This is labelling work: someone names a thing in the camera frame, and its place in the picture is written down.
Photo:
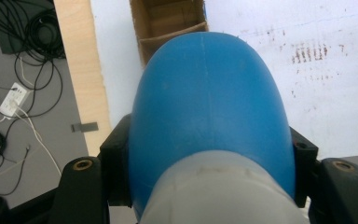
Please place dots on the grey tape strip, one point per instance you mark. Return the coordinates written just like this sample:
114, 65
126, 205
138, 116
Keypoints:
85, 127

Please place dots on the brown cardboard box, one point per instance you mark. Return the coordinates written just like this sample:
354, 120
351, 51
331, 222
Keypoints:
167, 21

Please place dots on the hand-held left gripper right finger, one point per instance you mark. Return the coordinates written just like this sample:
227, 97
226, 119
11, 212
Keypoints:
304, 168

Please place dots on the dark flat panel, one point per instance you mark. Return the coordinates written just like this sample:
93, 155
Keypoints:
9, 40

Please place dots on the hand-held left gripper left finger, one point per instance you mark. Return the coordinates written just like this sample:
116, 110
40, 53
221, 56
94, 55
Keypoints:
115, 161

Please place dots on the blue plastic bottle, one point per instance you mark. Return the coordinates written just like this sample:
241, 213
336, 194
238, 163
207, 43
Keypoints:
211, 124

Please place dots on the white power strip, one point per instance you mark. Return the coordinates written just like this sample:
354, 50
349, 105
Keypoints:
14, 99

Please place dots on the white paper table cover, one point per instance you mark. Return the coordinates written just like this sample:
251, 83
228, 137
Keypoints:
323, 109

